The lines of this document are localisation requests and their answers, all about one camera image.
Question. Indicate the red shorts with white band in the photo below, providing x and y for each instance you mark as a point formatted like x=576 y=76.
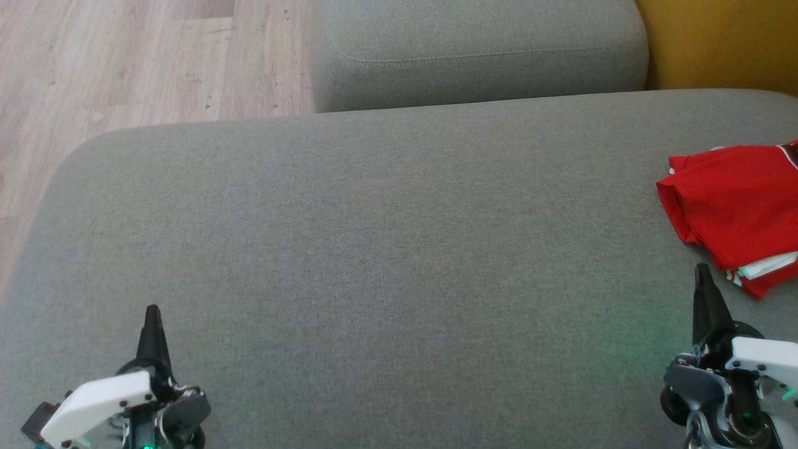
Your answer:
x=770 y=284

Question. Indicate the left gripper white dark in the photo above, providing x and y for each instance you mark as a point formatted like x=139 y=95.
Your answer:
x=100 y=405

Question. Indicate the right gripper white dark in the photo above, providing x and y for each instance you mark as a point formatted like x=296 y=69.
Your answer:
x=742 y=386

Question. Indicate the large grey sofa seat cushion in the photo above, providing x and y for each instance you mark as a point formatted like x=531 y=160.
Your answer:
x=374 y=249

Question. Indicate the yellow sofa cushion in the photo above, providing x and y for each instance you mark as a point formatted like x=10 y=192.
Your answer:
x=717 y=43

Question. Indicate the red jersey with white panels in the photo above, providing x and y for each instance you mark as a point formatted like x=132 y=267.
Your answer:
x=735 y=199

